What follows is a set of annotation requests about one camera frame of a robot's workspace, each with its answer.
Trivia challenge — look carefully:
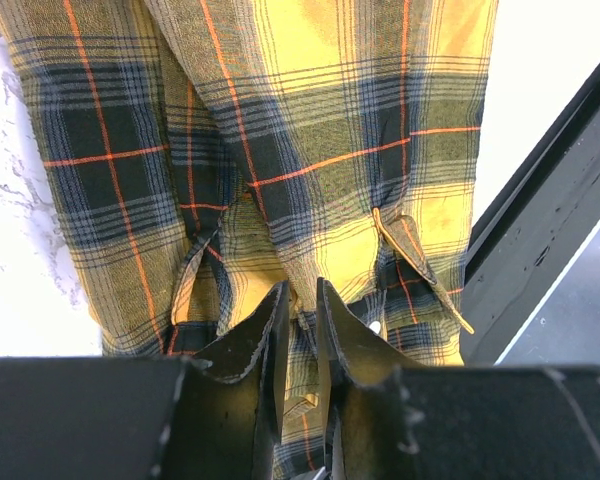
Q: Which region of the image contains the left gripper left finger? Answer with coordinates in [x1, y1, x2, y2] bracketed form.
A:
[192, 281, 289, 479]

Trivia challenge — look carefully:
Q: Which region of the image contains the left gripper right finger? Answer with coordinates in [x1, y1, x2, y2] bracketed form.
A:
[316, 278, 424, 479]

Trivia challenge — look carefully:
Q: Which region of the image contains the yellow plaid long sleeve shirt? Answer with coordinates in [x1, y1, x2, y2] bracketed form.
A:
[0, 1, 498, 479]

